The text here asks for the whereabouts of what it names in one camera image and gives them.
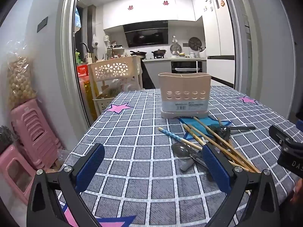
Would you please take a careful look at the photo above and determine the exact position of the dark translucent spoon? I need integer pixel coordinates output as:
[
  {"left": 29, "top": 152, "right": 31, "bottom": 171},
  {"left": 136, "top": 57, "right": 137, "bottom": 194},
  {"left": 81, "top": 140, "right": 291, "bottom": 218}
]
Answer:
[
  {"left": 171, "top": 143, "right": 210, "bottom": 171},
  {"left": 209, "top": 124, "right": 256, "bottom": 142}
]

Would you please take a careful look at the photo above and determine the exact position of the grey checked tablecloth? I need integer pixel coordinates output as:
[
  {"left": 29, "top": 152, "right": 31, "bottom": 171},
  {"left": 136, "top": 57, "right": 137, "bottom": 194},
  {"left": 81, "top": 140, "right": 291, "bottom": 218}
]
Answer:
[{"left": 55, "top": 85, "right": 303, "bottom": 227}]

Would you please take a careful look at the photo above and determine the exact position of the cream flower-cutout storage cart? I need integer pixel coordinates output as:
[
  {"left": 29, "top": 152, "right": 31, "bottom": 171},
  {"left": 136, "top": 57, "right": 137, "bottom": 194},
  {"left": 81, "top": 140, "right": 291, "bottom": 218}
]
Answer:
[{"left": 87, "top": 55, "right": 144, "bottom": 121}]

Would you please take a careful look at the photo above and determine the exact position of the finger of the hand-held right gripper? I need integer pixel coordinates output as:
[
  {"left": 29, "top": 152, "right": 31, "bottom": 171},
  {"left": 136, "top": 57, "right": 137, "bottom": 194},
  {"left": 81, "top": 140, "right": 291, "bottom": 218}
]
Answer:
[{"left": 269, "top": 124, "right": 303, "bottom": 151}]

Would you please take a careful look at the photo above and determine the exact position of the blue patterned chopstick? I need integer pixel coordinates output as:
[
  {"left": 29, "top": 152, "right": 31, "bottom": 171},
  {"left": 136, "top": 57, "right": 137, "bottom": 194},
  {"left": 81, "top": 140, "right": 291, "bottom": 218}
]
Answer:
[{"left": 158, "top": 127, "right": 204, "bottom": 150}]

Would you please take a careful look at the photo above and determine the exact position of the black built-in oven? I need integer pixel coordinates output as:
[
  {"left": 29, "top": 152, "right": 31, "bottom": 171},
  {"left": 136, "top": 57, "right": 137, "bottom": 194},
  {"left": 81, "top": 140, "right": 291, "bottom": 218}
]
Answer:
[{"left": 171, "top": 61, "right": 203, "bottom": 74}]

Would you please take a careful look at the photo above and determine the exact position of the red plastic basket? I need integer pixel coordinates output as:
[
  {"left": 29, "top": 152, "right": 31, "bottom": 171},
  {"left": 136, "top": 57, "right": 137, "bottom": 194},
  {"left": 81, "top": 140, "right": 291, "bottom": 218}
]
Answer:
[{"left": 77, "top": 64, "right": 90, "bottom": 77}]

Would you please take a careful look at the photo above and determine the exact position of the wooden chopstick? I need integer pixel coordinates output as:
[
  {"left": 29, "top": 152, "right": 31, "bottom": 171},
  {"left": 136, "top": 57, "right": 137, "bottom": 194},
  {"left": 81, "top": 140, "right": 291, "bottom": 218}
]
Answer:
[
  {"left": 193, "top": 117, "right": 260, "bottom": 173},
  {"left": 188, "top": 124, "right": 235, "bottom": 156},
  {"left": 217, "top": 118, "right": 235, "bottom": 153},
  {"left": 183, "top": 123, "right": 251, "bottom": 172}
]

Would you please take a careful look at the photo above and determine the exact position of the stack of pink plastic stools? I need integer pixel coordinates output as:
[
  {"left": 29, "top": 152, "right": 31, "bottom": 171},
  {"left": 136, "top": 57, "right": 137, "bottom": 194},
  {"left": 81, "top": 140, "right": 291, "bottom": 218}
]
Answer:
[{"left": 10, "top": 99, "right": 62, "bottom": 169}]

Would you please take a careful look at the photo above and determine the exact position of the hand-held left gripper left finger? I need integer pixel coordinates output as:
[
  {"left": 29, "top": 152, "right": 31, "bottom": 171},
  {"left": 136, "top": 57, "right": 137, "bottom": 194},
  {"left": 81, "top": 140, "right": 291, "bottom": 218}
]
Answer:
[{"left": 27, "top": 143, "right": 105, "bottom": 227}]

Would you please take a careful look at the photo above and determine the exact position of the white refrigerator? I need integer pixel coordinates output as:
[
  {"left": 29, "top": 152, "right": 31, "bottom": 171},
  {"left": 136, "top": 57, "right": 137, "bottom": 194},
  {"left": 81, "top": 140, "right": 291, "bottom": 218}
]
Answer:
[{"left": 201, "top": 0, "right": 236, "bottom": 87}]

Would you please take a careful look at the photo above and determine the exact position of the beige plastic utensil holder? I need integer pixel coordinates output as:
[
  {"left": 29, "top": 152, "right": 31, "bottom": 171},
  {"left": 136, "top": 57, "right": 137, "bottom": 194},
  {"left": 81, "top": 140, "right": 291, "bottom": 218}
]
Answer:
[{"left": 158, "top": 72, "right": 212, "bottom": 119}]

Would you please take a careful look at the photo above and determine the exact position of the black wall switch panel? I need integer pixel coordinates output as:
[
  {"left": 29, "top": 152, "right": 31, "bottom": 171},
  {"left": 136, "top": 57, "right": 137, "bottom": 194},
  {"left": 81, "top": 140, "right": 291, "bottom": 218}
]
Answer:
[{"left": 37, "top": 16, "right": 49, "bottom": 33}]

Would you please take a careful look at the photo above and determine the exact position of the round metal steamer rack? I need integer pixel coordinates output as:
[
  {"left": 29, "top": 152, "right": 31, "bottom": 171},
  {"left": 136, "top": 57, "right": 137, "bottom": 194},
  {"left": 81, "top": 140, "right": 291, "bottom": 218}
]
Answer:
[{"left": 188, "top": 37, "right": 202, "bottom": 51}]

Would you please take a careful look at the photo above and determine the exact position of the black hanging bag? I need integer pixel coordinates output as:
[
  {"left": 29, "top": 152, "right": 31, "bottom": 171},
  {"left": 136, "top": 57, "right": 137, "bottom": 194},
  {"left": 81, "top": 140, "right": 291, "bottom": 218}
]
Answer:
[{"left": 141, "top": 60, "right": 156, "bottom": 89}]

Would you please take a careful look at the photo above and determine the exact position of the black range hood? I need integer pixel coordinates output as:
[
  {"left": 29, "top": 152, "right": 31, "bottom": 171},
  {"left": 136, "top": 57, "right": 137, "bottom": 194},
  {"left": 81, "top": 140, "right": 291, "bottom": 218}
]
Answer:
[{"left": 123, "top": 20, "right": 169, "bottom": 48}]

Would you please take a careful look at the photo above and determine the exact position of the black kitchen faucet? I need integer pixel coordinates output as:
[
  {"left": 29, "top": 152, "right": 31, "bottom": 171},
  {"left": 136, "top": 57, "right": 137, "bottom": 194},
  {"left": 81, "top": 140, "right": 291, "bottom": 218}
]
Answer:
[{"left": 80, "top": 42, "right": 92, "bottom": 54}]

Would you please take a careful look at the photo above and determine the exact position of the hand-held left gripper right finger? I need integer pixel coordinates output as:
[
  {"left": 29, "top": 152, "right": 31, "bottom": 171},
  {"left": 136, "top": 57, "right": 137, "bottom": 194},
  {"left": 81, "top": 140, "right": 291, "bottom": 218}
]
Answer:
[{"left": 202, "top": 143, "right": 281, "bottom": 227}]

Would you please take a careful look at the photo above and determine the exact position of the bag of beige balls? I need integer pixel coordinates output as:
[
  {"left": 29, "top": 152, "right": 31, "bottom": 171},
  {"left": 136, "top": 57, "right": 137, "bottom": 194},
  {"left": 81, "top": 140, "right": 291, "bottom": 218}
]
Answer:
[{"left": 6, "top": 40, "right": 37, "bottom": 109}]

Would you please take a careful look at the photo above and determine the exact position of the black cooking pot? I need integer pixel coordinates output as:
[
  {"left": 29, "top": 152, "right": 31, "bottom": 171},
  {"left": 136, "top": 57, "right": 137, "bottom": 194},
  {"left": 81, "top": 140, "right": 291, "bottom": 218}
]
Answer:
[{"left": 151, "top": 48, "right": 166, "bottom": 58}]

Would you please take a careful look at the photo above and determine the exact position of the pink plastic stool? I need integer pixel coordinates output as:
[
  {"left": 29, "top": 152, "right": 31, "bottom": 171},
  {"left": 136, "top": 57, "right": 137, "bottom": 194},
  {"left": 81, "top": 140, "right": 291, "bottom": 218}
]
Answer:
[{"left": 0, "top": 144, "right": 36, "bottom": 206}]

